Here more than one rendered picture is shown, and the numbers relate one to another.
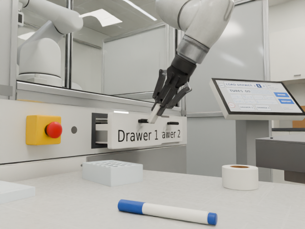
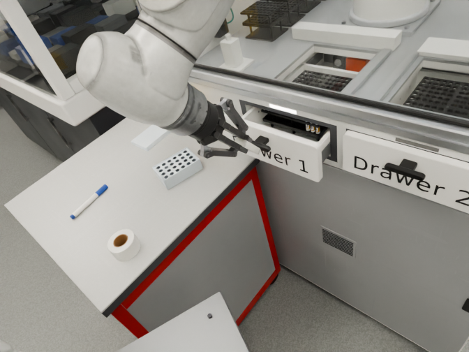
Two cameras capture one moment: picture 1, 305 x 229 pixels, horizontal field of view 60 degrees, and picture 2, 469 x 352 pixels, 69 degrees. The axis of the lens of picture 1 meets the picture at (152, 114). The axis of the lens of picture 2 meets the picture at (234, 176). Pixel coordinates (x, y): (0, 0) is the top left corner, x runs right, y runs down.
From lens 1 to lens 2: 131 cm
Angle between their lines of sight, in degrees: 107
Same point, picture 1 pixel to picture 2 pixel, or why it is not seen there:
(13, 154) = not seen: hidden behind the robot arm
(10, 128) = not seen: hidden behind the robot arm
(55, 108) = (204, 89)
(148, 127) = (283, 151)
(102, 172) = (162, 164)
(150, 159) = (352, 185)
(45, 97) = (194, 79)
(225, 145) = not seen: outside the picture
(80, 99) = (225, 84)
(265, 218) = (68, 239)
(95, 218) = (101, 181)
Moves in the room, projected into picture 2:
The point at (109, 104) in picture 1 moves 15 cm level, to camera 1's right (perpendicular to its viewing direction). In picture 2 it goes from (259, 95) to (253, 132)
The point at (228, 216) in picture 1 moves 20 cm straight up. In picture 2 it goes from (79, 225) to (35, 177)
